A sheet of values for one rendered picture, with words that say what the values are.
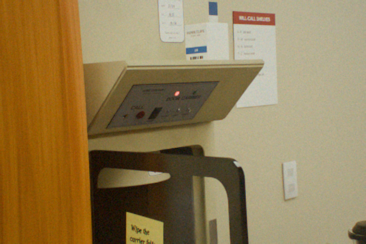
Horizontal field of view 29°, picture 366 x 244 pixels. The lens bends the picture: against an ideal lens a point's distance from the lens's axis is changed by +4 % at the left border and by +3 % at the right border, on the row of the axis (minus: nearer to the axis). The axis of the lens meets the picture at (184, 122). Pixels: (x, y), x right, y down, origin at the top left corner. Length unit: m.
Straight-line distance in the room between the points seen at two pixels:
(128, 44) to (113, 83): 0.16
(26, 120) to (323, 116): 1.58
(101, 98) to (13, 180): 0.16
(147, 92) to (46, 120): 0.16
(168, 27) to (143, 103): 0.19
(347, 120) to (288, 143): 0.37
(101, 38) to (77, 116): 0.19
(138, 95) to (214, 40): 0.19
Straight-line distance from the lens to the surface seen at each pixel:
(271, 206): 2.15
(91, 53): 1.02
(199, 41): 1.10
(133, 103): 0.98
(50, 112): 0.90
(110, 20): 1.05
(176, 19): 1.16
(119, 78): 0.92
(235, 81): 1.12
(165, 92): 1.01
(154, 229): 0.88
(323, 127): 2.39
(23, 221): 0.97
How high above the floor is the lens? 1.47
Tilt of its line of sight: 3 degrees down
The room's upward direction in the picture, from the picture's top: 3 degrees counter-clockwise
